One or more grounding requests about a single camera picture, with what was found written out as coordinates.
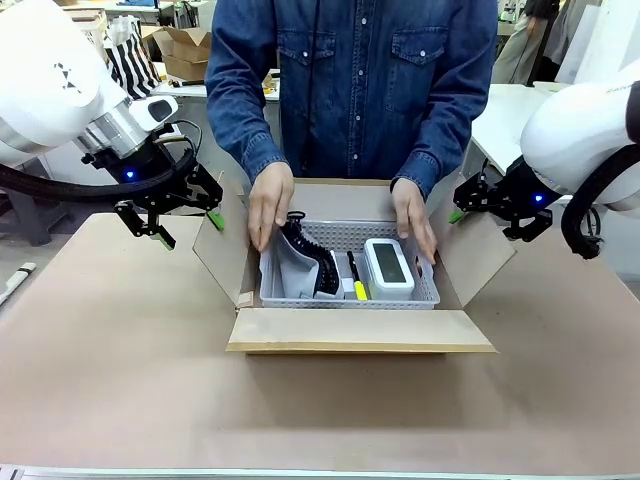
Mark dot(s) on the grey perforated plastic basket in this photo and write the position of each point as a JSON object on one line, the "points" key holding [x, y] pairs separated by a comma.
{"points": [[400, 300]]}

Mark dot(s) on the person's right hand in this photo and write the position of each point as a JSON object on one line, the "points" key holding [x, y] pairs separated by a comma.
{"points": [[270, 205]]}

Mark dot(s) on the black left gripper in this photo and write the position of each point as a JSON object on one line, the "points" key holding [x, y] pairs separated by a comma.
{"points": [[140, 170]]}

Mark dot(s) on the white plastic laundry basket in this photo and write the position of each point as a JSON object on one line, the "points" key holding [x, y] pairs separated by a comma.
{"points": [[90, 27]]}

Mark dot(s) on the person's torso denim shirt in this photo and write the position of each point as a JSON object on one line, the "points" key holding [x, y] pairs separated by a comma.
{"points": [[350, 85]]}

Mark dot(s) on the background person beige clothes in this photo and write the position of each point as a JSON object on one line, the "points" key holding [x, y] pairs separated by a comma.
{"points": [[522, 40]]}

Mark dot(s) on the person's left hand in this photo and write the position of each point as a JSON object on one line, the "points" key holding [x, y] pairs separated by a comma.
{"points": [[412, 220]]}

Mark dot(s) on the person's left forearm denim sleeve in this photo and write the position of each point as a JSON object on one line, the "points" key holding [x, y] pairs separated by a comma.
{"points": [[445, 130]]}

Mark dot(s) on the yellow highlighter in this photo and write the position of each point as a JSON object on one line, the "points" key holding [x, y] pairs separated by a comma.
{"points": [[360, 291]]}

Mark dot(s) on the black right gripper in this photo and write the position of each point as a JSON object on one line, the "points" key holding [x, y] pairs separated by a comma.
{"points": [[525, 197]]}

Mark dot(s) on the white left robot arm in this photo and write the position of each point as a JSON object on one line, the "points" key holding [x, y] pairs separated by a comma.
{"points": [[55, 80]]}

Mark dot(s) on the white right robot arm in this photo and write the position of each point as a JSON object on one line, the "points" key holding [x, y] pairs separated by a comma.
{"points": [[585, 135]]}

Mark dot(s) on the small white box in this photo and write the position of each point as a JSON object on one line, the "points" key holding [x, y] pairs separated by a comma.
{"points": [[346, 290]]}

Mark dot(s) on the white digital clock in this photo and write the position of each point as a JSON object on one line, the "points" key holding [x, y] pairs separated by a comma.
{"points": [[389, 267]]}

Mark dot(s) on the person's right forearm denim sleeve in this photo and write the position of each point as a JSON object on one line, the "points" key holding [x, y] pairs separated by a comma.
{"points": [[240, 120]]}

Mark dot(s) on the open cardboard box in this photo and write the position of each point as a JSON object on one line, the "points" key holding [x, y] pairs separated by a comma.
{"points": [[185, 52]]}

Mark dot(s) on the black pen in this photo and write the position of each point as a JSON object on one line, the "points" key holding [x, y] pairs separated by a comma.
{"points": [[353, 267]]}

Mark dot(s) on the brown cardboard packing box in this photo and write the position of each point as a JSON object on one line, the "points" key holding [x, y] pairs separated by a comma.
{"points": [[360, 330]]}

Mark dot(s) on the white marker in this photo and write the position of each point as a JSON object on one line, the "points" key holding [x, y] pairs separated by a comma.
{"points": [[15, 282]]}

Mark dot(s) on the black white striped bag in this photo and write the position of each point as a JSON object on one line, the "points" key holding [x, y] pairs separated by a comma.
{"points": [[132, 60]]}

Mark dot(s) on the white work table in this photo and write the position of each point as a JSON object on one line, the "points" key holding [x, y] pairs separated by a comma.
{"points": [[190, 90]]}

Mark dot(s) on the white board panel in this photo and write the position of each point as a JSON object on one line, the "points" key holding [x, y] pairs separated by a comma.
{"points": [[600, 35]]}

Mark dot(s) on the white side table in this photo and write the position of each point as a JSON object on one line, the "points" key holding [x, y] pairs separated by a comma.
{"points": [[505, 115]]}

